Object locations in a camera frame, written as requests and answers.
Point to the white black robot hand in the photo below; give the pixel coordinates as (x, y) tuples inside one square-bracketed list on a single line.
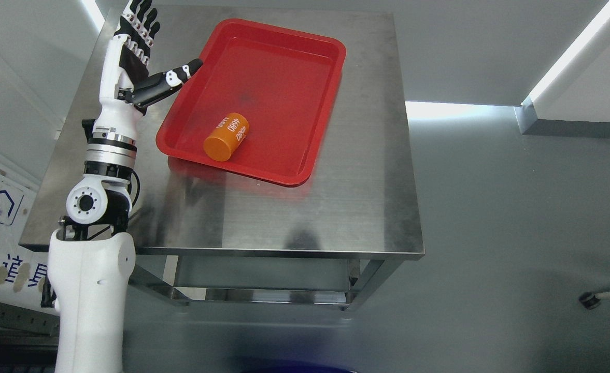
[(126, 88)]

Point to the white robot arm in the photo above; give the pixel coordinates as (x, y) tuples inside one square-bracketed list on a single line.
[(91, 257)]

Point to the red plastic tray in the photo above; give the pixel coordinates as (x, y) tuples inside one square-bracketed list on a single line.
[(283, 81)]

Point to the stainless steel table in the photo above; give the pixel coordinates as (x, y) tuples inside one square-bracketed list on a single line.
[(330, 241)]

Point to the white sign blue print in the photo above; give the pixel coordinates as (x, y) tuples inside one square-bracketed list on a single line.
[(22, 272)]

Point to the caster wheel with leg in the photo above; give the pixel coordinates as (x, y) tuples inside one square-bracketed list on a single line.
[(592, 300)]

